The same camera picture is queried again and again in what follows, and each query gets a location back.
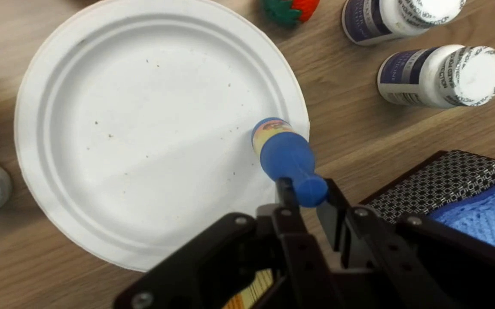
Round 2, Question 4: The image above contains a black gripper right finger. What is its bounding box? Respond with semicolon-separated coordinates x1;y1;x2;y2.
315;178;495;309

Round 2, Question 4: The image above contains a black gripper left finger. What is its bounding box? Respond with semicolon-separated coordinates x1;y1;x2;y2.
112;176;341;309

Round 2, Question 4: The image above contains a small blue bottle yellow label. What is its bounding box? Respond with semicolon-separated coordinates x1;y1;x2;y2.
252;116;331;209

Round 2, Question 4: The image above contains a white pill bottle blue label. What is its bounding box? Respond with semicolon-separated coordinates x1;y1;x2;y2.
341;0;468;48
377;43;495;110

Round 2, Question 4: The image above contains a white paper plate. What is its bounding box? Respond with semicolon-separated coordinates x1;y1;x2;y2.
13;0;313;273

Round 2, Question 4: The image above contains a grey woven basket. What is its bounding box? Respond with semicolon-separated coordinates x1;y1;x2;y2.
358;149;495;225

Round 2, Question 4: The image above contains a blue folded cloth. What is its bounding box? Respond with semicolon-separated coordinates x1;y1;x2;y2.
427;168;495;259

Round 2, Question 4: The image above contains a red toy strawberry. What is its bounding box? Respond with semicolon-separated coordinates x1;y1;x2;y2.
260;0;322;29

